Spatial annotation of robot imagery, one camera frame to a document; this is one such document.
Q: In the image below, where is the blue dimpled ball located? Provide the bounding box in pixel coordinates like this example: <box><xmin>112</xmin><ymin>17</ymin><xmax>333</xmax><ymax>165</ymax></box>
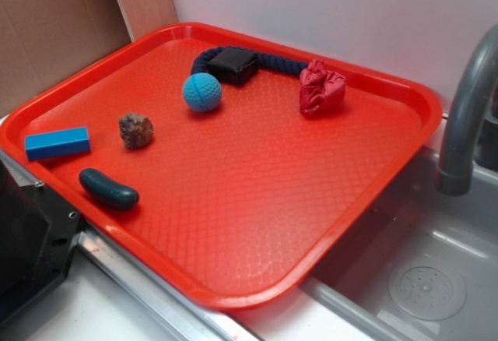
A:
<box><xmin>182</xmin><ymin>72</ymin><xmax>223</xmax><ymax>113</ymax></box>

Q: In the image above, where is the red plastic tray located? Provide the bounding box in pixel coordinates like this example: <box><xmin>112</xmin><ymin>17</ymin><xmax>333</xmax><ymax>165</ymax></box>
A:
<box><xmin>1</xmin><ymin>23</ymin><xmax>442</xmax><ymax>310</ymax></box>

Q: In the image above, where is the black square block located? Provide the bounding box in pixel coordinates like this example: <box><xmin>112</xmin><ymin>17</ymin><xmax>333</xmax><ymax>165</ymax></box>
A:
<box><xmin>207</xmin><ymin>47</ymin><xmax>259</xmax><ymax>86</ymax></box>

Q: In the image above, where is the crumpled red cloth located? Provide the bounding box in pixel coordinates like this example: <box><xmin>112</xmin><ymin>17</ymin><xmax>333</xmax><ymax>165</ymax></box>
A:
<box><xmin>300</xmin><ymin>60</ymin><xmax>346</xmax><ymax>115</ymax></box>

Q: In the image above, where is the brown rough rock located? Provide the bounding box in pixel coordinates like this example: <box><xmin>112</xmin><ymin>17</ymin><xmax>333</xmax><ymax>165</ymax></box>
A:
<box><xmin>118</xmin><ymin>112</ymin><xmax>154</xmax><ymax>150</ymax></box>

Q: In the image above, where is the dark green bean-shaped toy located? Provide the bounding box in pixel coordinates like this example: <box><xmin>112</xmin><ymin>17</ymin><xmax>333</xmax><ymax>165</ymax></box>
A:
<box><xmin>79</xmin><ymin>168</ymin><xmax>140</xmax><ymax>211</ymax></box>

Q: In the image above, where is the blue rectangular block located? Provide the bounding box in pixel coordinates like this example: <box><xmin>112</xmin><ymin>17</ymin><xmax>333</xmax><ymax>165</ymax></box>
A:
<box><xmin>25</xmin><ymin>127</ymin><xmax>90</xmax><ymax>161</ymax></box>

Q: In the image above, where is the grey plastic sink basin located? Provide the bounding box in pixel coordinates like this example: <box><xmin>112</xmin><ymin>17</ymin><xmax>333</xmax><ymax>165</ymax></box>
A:
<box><xmin>297</xmin><ymin>113</ymin><xmax>498</xmax><ymax>341</ymax></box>

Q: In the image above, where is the grey sink faucet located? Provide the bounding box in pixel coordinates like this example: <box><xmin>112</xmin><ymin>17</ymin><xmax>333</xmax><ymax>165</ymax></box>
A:
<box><xmin>436</xmin><ymin>26</ymin><xmax>497</xmax><ymax>196</ymax></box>

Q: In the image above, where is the brown cardboard panel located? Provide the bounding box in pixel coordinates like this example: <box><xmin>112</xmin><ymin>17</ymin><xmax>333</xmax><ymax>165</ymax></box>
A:
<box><xmin>1</xmin><ymin>0</ymin><xmax>177</xmax><ymax>116</ymax></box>

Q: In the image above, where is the navy braided rope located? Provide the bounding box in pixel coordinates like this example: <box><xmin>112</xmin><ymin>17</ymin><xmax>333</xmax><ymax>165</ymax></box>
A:
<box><xmin>190</xmin><ymin>46</ymin><xmax>310</xmax><ymax>83</ymax></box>

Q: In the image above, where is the aluminium rail strip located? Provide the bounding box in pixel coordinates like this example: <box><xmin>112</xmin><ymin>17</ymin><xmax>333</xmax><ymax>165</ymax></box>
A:
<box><xmin>0</xmin><ymin>148</ymin><xmax>262</xmax><ymax>341</ymax></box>

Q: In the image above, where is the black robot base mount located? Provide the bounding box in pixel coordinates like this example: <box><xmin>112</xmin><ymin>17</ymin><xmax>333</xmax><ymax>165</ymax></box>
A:
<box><xmin>1</xmin><ymin>164</ymin><xmax>82</xmax><ymax>323</ymax></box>

